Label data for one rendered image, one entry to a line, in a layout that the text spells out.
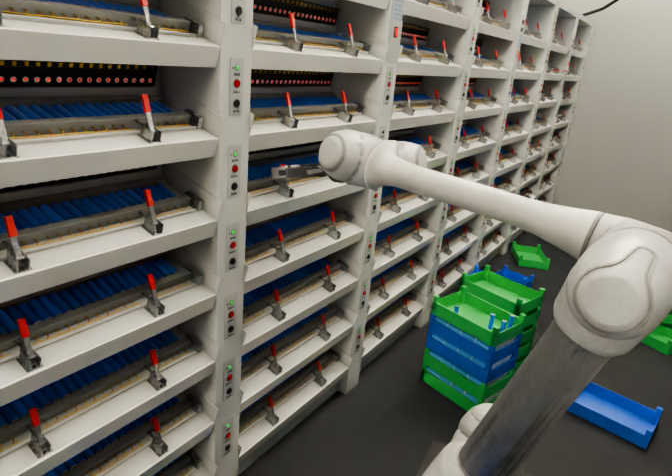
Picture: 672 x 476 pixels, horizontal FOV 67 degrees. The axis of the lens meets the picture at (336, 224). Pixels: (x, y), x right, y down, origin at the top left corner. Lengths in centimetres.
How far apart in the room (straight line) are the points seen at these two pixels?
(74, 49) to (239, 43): 37
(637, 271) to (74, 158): 89
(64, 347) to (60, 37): 56
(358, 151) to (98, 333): 64
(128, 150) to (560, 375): 85
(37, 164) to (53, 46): 19
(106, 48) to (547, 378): 93
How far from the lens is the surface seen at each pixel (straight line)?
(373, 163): 102
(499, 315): 218
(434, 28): 241
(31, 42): 93
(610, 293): 80
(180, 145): 110
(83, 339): 114
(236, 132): 120
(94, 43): 98
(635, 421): 248
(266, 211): 134
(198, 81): 120
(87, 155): 99
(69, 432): 123
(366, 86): 174
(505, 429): 102
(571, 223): 103
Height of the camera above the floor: 129
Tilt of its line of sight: 19 degrees down
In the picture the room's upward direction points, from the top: 5 degrees clockwise
